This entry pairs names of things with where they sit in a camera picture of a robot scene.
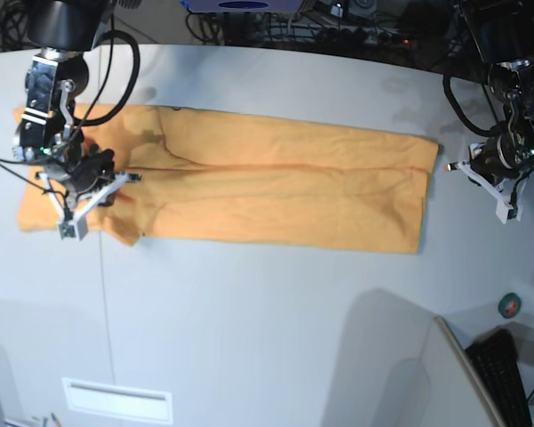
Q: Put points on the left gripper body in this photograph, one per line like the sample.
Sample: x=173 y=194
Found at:
x=498 y=158

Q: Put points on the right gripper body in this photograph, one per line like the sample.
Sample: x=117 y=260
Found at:
x=78 y=173

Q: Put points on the yellow orange t-shirt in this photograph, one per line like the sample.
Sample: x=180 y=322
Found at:
x=248 y=179

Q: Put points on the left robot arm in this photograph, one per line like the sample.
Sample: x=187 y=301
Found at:
x=503 y=34

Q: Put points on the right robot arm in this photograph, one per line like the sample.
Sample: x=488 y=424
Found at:
x=50 y=135

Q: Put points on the green tape roll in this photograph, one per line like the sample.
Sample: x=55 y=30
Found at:
x=510 y=305

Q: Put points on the black keyboard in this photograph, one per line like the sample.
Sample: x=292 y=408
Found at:
x=495 y=360

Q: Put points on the white partition board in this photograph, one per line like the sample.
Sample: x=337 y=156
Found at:
x=457 y=395

